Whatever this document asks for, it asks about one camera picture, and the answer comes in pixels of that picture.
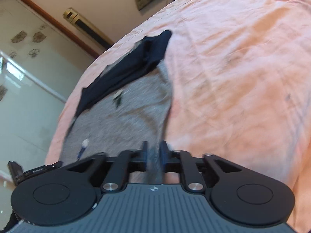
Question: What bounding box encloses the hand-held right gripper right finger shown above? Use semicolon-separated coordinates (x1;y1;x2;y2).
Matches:
159;140;246;193

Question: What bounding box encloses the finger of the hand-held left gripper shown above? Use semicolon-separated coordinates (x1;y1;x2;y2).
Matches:
8;161;62;184

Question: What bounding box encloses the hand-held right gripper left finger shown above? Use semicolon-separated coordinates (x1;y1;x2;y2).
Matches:
59;141;149;193

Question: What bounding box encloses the grey knitted sock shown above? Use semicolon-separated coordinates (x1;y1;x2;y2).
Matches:
62;30;174;184

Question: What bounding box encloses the glass wardrobe sliding door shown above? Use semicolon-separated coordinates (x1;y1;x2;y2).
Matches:
0;0;101;224

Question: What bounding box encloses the pink bed sheet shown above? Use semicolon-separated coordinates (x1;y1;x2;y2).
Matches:
45;0;311;233

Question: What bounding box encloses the gold standing air conditioner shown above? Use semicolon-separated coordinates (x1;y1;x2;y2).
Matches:
63;8;114;50

